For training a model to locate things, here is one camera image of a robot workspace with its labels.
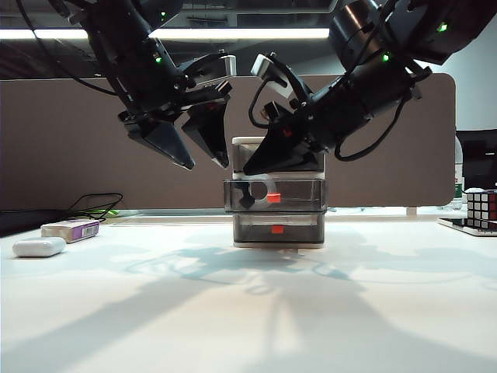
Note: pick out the white mini drawer cabinet frame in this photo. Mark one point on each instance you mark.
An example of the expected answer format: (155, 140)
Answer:
(246, 140)

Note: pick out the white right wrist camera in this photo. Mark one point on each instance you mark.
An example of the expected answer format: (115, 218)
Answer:
(268, 70)

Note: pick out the brown desk partition panel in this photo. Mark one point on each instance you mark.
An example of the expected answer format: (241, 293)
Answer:
(58, 155)

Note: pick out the black monitor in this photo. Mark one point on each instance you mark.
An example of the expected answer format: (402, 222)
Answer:
(477, 155)

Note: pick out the smoky drawer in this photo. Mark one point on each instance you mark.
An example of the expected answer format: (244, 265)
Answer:
(303, 194)
(252, 230)
(242, 159)

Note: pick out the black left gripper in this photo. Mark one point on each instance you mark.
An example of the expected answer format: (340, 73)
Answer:
(163, 101)

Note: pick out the transparent tape with black dispenser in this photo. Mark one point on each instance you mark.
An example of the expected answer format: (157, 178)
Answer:
(244, 198)

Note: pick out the white partition foot bracket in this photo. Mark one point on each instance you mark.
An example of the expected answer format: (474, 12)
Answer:
(411, 212)

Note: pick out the purple and white small box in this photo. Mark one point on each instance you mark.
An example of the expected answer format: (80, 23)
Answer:
(66, 231)

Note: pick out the white earbuds case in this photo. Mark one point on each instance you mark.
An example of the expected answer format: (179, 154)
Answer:
(39, 247)

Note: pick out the black Rubik's cube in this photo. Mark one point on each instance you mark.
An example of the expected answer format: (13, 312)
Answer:
(481, 206)

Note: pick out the smoky drawer under cabinet lid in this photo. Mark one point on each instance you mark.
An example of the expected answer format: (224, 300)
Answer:
(242, 159)

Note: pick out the smoky drawer at cabinet base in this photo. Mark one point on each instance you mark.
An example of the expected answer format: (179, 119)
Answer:
(252, 230)

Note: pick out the white flat tablet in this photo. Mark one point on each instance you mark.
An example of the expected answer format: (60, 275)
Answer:
(450, 224)

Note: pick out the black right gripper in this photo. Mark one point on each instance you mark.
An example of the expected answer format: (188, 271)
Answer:
(341, 112)

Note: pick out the long ceiling light strip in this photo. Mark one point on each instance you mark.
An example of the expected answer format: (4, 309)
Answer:
(233, 33)

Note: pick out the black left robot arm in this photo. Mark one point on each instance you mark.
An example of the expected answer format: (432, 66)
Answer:
(124, 39)

